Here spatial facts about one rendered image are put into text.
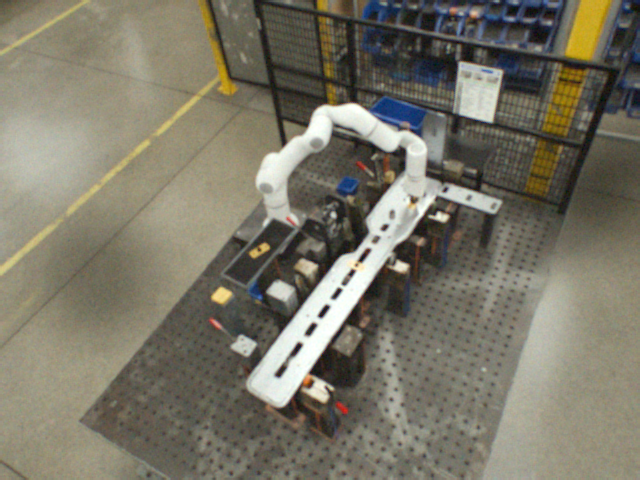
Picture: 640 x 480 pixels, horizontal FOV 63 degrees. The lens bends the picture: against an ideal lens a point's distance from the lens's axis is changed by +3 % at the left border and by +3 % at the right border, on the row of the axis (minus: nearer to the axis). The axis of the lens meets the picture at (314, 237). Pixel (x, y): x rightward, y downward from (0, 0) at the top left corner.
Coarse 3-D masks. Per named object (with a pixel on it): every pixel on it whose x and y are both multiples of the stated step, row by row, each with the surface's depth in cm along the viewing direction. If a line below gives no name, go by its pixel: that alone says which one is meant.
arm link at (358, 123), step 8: (352, 104) 214; (320, 112) 224; (328, 112) 222; (336, 112) 215; (344, 112) 213; (352, 112) 212; (360, 112) 213; (336, 120) 218; (344, 120) 214; (352, 120) 213; (360, 120) 213; (368, 120) 214; (376, 120) 216; (360, 128) 215; (368, 128) 215
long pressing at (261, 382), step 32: (416, 224) 241; (352, 256) 231; (384, 256) 230; (320, 288) 222; (352, 288) 220; (320, 320) 211; (288, 352) 203; (320, 352) 202; (256, 384) 196; (288, 384) 194
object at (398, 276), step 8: (400, 264) 220; (392, 272) 221; (400, 272) 218; (408, 272) 221; (392, 280) 225; (400, 280) 223; (408, 280) 226; (392, 288) 231; (400, 288) 226; (408, 288) 230; (392, 296) 235; (400, 296) 232; (408, 296) 235; (392, 304) 240; (400, 304) 236; (392, 312) 244; (400, 312) 241
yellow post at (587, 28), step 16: (592, 0) 201; (608, 0) 199; (592, 16) 205; (576, 32) 212; (592, 32) 209; (576, 48) 216; (592, 48) 213; (576, 80) 225; (560, 96) 233; (576, 96) 230; (560, 112) 239; (544, 128) 249; (560, 128) 244; (544, 144) 254; (544, 160) 260
